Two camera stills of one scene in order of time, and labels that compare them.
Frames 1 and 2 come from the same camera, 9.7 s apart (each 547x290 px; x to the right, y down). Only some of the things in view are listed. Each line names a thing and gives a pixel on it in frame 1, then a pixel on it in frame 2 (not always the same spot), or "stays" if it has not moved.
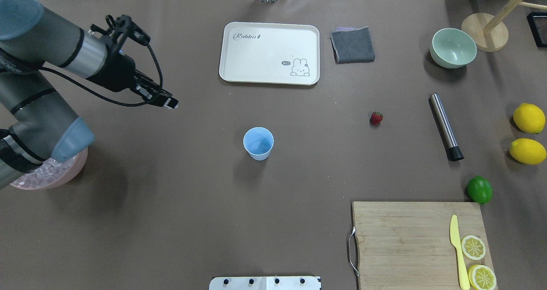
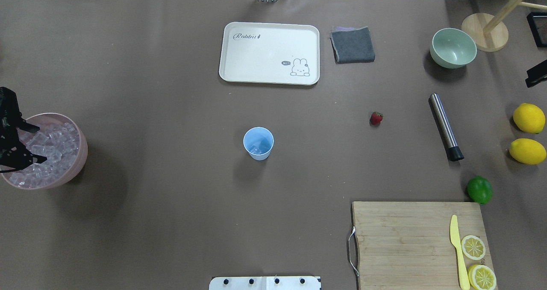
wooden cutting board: (407, 245) stays
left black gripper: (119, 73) -> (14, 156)
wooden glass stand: (486, 32) stays
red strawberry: (376, 118) stays
